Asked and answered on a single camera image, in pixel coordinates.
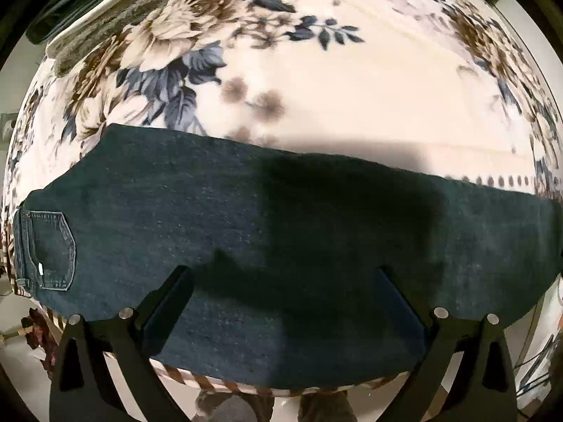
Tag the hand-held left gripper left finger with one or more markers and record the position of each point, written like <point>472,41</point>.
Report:
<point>169,301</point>

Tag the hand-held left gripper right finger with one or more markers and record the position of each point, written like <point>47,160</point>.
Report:
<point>402,301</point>

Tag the dark blue jeans pants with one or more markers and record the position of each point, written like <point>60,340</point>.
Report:
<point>246,237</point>

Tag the floral printed blanket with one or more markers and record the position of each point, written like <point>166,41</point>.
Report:
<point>352,74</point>

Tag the dark green folded cloth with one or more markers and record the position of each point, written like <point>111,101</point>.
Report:
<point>66,4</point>

